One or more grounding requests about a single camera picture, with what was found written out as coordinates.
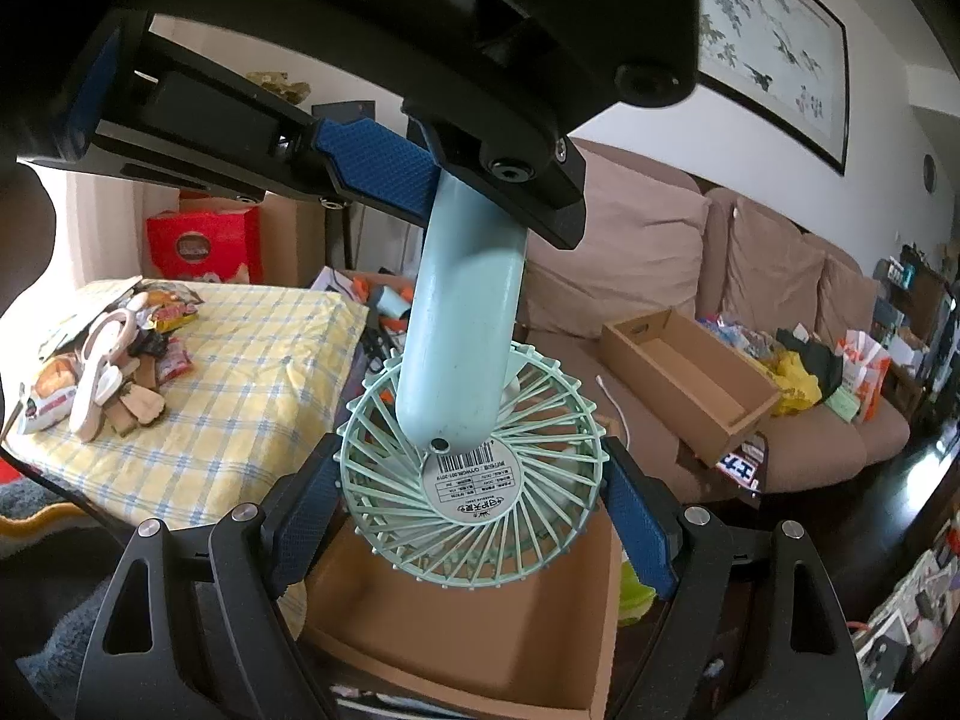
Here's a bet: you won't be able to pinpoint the green white packet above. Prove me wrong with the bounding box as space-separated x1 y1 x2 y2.
37 277 143 361

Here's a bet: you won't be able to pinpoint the large brown cardboard box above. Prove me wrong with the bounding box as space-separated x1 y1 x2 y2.
262 195 331 286

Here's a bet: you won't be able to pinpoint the long shallow cardboard box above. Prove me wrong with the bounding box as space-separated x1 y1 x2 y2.
598 307 782 468

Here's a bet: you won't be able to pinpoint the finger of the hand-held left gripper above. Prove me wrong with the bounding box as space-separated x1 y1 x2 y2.
403 99 589 251
19 11 443 226

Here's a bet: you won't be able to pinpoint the blue white printed box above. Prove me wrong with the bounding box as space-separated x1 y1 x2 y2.
716 431 770 492

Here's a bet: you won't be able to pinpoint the mint green handheld fan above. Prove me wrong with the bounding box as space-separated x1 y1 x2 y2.
335 172 610 590

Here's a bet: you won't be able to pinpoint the orange edged mat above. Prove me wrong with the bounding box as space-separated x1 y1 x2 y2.
0 499 83 541

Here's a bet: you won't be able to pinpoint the red gift box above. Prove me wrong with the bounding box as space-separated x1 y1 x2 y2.
146 206 265 286

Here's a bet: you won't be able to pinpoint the cake snack packet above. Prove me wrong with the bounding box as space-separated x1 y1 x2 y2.
19 352 83 436

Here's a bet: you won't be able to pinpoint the white cable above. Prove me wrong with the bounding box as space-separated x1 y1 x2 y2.
596 375 635 436

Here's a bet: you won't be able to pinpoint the cluttered dark shelf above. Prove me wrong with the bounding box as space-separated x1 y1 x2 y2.
874 240 960 421

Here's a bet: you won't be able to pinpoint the framed ink wall painting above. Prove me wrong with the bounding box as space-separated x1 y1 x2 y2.
694 0 850 177

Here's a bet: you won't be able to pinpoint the clear packet with red top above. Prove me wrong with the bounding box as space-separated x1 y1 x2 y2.
154 337 192 383

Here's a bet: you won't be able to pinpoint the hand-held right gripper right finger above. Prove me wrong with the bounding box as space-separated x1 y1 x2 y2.
600 435 886 720

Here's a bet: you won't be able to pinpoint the brown sofa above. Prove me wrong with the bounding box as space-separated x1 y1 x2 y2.
517 139 912 503

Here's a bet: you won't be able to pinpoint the large brown sofa cushion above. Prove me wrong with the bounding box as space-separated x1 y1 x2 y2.
525 157 710 338

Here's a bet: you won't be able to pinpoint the gold brown paper bag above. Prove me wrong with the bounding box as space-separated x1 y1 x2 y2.
247 71 312 102

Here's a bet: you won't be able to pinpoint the pile of colourful packets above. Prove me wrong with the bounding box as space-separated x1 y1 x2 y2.
697 315 781 368

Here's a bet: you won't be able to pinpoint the yellow plastic bag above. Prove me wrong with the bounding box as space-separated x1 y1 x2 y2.
757 349 822 417

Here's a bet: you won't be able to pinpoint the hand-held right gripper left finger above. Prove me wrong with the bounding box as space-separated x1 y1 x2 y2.
79 431 353 720

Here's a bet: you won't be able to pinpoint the pile of papers and boxes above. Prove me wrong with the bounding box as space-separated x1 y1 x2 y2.
851 510 960 720

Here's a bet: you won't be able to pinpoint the open box with orange things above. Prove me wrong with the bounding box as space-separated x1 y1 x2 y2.
311 266 417 335

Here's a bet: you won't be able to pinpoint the beige wooden pieces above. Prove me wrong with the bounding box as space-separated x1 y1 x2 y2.
112 382 166 436

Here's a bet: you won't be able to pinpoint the grey fluffy rug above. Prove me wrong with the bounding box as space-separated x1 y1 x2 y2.
0 465 143 698

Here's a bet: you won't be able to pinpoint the black cloth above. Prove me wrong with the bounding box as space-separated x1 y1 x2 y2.
776 328 845 398

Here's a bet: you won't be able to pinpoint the red yellow snack packet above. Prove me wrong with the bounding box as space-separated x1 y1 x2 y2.
142 281 203 331

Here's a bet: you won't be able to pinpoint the yellow plaid tablecloth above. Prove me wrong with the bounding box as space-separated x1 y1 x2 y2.
4 279 372 631

